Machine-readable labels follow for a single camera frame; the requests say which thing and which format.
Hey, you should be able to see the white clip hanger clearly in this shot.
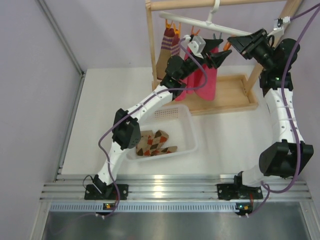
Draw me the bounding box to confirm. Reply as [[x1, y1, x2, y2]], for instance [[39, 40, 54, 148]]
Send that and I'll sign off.
[[151, 0, 251, 37]]

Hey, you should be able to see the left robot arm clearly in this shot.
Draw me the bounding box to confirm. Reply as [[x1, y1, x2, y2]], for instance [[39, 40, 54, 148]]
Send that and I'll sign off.
[[84, 36, 232, 201]]

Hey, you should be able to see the wooden drying rack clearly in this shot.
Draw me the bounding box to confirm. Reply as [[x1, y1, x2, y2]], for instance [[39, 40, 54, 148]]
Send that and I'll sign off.
[[145, 0, 305, 116]]

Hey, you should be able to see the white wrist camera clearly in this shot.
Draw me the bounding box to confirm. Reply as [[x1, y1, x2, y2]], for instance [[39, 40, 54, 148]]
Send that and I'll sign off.
[[185, 35, 206, 59], [267, 16, 291, 37]]

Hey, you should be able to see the beige maroon striped sock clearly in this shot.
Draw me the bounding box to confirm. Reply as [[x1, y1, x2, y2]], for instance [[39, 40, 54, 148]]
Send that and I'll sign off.
[[156, 28, 175, 80]]

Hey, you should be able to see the argyle beige orange sock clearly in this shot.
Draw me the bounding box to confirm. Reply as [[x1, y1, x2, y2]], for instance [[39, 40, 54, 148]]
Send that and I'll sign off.
[[135, 130, 178, 157]]

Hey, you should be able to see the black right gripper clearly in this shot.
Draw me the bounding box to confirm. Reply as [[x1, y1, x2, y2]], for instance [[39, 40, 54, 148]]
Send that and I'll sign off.
[[226, 28, 275, 71]]

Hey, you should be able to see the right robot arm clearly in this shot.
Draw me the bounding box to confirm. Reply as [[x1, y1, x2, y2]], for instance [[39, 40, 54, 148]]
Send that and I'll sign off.
[[217, 29, 314, 199]]

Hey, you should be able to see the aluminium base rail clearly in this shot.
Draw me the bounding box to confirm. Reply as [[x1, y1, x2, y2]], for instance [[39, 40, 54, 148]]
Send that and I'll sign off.
[[38, 174, 316, 217]]

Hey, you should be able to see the orange clip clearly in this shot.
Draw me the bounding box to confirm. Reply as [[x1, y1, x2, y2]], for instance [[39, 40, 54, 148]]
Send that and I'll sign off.
[[190, 25, 201, 37], [223, 41, 231, 51], [165, 19, 181, 37]]

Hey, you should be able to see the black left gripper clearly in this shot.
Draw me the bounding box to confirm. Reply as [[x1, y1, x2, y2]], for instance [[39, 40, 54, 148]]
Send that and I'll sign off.
[[178, 37, 231, 80]]

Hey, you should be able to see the pink sock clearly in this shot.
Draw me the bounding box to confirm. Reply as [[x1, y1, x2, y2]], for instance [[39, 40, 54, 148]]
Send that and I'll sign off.
[[175, 69, 201, 102], [194, 47, 220, 102]]

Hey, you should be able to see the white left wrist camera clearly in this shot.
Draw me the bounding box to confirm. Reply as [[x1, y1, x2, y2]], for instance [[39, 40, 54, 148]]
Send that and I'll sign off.
[[185, 35, 206, 59]]

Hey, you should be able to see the white plastic basket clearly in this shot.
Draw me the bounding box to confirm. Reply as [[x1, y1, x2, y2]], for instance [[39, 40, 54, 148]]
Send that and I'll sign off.
[[125, 104, 199, 163]]

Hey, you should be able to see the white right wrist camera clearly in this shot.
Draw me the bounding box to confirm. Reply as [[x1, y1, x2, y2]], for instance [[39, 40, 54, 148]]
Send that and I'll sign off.
[[267, 16, 291, 37]]

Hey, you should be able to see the teal clip inner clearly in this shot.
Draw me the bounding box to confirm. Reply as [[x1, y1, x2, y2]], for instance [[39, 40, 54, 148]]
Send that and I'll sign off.
[[212, 32, 223, 43]]

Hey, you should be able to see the aluminium frame post left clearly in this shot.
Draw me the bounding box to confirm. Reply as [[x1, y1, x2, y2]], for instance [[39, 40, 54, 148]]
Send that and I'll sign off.
[[37, 0, 86, 76]]

